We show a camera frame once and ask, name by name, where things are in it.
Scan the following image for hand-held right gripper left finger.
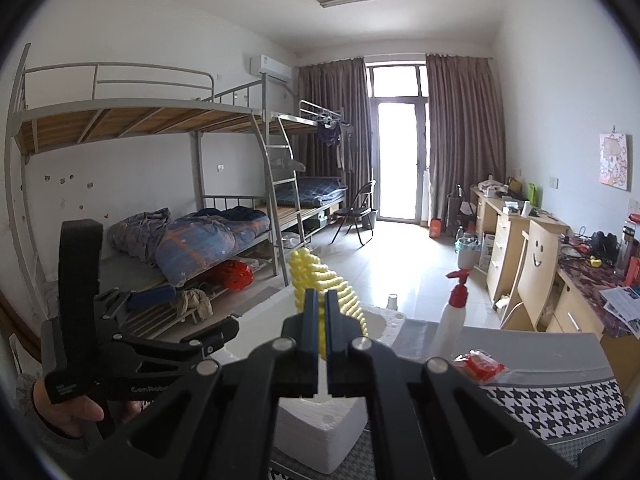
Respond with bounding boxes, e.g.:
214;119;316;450
95;287;321;480

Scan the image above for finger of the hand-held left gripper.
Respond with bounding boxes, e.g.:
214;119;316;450
92;312;241;403
95;287;137;333

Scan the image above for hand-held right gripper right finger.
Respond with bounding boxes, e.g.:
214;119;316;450
325;290;572;480

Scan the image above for yellow bumpy mat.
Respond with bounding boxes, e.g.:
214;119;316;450
287;249;372;361

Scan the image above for white foam box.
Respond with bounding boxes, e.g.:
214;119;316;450
220;295;407;477

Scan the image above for person's left forearm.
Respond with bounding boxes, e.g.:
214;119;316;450
10;372;103;463

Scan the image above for person's left hand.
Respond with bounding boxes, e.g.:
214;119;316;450
32;375;146;441

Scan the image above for beige crumpled cloth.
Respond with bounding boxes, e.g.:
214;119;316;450
172;287;214;322

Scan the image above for blue flat item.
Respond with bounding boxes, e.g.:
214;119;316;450
127;286;177;312

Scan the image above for red bag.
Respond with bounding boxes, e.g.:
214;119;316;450
207;259;255;292

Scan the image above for crumpled purple blanket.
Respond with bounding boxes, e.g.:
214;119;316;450
107;208;175;257

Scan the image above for blue orange checked quilt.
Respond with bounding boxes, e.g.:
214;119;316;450
155;207;272;287

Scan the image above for grey metal bunk bed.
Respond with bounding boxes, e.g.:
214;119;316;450
270;100;351;243
5;42;296;343

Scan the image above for white spray bottle red nozzle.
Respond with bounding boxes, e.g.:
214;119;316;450
431;269;473;361

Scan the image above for black folding chair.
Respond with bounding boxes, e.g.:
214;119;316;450
330;180;379;247

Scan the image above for dark blue bedding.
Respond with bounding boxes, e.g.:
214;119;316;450
277;176;349;207

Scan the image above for white bucket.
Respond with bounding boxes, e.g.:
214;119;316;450
456;237;482;270

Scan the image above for red packet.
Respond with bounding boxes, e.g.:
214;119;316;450
452;351;508;386

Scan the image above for metal bunk ladder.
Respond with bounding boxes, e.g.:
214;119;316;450
255;115;307;287

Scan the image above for white carton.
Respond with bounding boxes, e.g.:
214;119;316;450
479;232;496;271

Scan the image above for glass balcony door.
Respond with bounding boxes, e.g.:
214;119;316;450
366;63;431;223

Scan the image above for light wooden desk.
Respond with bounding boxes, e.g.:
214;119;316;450
470;187;572;307
537;255;640;377

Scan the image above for hanging dark clothes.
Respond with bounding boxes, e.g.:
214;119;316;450
315;114;357;172

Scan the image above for wooden chair with smiley face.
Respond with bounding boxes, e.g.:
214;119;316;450
500;217;562;332

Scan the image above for brown curtain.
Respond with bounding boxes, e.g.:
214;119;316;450
297;57;375;211
425;52;507;222

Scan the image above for black white houndstooth cloth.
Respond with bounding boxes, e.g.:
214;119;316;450
270;375;628;480

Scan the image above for dark patterned desk cloth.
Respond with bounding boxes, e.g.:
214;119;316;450
557;250;640;342

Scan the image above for white air conditioner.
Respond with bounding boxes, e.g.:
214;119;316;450
250;54;292;84

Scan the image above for printed papers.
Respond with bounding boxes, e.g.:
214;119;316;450
602;284;640;337

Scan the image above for dark drinking bottle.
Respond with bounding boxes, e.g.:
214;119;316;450
617;220;639;277

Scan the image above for pink cartoon wall picture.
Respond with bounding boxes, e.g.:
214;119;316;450
597;132;630;192

